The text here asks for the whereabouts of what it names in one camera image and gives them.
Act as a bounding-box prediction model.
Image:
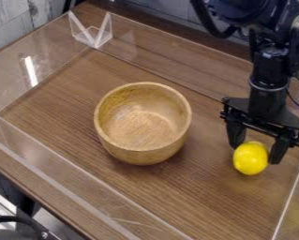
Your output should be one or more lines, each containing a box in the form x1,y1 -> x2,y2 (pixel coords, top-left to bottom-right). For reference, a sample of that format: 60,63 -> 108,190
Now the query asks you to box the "yellow lemon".
232,142 -> 268,175

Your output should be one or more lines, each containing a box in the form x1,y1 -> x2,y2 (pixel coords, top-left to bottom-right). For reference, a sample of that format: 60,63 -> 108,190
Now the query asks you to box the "brown wooden bowl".
93,82 -> 192,165

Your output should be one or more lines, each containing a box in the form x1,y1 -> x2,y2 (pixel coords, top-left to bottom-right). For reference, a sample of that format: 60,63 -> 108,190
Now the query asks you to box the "black cable under table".
0,215 -> 49,240

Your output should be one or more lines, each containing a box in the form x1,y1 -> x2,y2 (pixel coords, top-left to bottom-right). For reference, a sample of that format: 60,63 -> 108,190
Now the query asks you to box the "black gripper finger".
269,136 -> 289,165
227,119 -> 247,149

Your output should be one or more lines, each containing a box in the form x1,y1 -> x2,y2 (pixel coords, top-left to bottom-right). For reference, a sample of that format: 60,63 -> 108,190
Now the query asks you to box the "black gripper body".
220,97 -> 299,147

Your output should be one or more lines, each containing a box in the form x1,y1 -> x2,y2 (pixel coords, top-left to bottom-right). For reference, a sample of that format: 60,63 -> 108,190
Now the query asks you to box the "clear acrylic tray wall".
0,6 -> 299,240

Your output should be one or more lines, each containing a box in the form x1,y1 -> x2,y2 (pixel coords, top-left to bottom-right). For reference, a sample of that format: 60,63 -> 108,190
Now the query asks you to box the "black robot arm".
189,0 -> 299,164

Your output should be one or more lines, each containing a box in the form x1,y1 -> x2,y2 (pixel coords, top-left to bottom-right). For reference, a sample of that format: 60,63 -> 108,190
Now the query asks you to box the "black metal table mount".
16,206 -> 84,240

